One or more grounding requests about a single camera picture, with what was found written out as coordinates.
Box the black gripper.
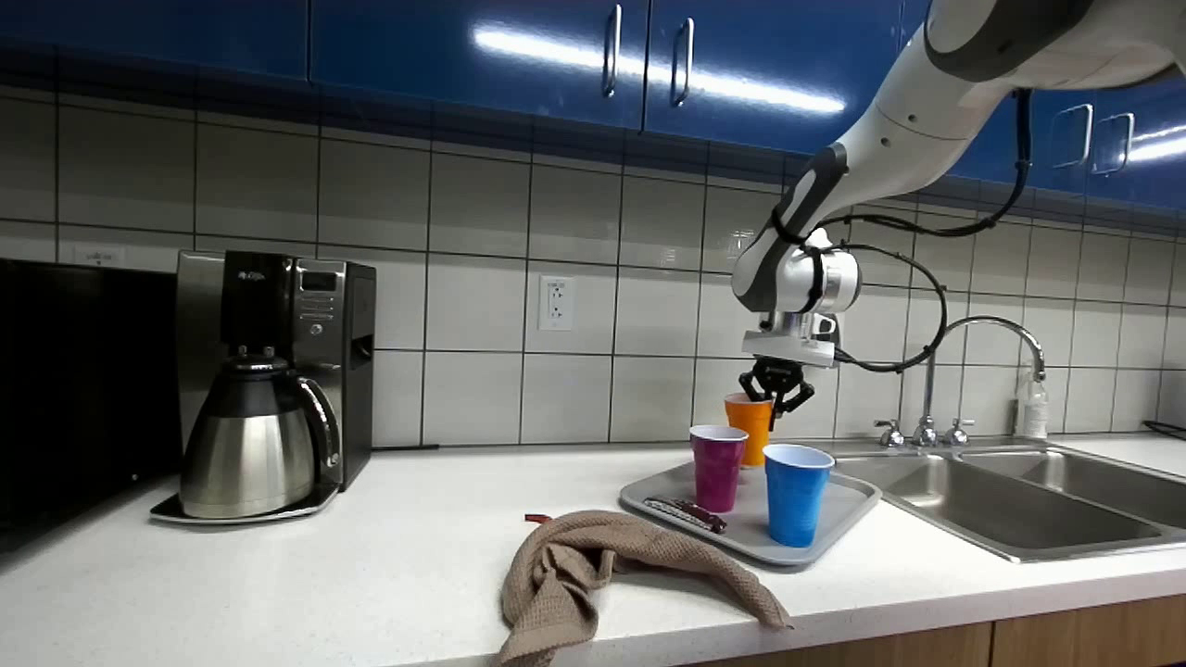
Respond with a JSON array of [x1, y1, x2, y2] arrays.
[[743, 356, 816, 432]]

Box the orange plastic cup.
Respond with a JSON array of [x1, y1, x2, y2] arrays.
[[728, 397, 775, 469]]

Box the purple plastic cup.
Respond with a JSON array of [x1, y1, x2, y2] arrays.
[[690, 427, 750, 513]]

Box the blue plastic cup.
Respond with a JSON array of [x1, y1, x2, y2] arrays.
[[765, 446, 834, 548]]

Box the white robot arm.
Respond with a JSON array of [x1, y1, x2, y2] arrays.
[[732, 0, 1186, 416]]

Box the grey plastic tray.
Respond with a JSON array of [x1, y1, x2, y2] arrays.
[[618, 463, 878, 572]]

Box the red black pen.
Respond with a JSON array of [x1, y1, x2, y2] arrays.
[[524, 496, 728, 533]]

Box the chrome sink faucet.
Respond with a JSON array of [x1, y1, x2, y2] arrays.
[[871, 311, 1053, 451]]

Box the clear soap bottle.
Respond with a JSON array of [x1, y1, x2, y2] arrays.
[[1012, 379, 1049, 439]]

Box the stainless steel double sink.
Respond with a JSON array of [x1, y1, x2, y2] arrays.
[[839, 446, 1186, 563]]

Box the brown cloth towel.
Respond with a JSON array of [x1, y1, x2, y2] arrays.
[[497, 513, 789, 667]]

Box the blue upper cabinets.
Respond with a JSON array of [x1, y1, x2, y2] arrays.
[[0, 0, 1186, 219]]

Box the wooden lower cabinet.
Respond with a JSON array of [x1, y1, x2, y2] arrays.
[[702, 597, 1186, 667]]

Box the black steel coffee maker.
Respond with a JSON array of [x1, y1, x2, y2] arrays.
[[152, 254, 376, 526]]

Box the steel coffee carafe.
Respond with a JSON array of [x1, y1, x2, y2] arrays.
[[178, 365, 339, 522]]

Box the black microwave oven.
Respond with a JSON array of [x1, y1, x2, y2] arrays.
[[0, 261, 182, 556]]

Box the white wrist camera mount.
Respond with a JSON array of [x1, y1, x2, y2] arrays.
[[743, 311, 839, 367]]

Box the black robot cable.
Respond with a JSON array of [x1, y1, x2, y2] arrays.
[[765, 85, 1038, 379]]

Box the white wall outlet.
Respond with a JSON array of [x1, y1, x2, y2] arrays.
[[539, 276, 574, 332]]

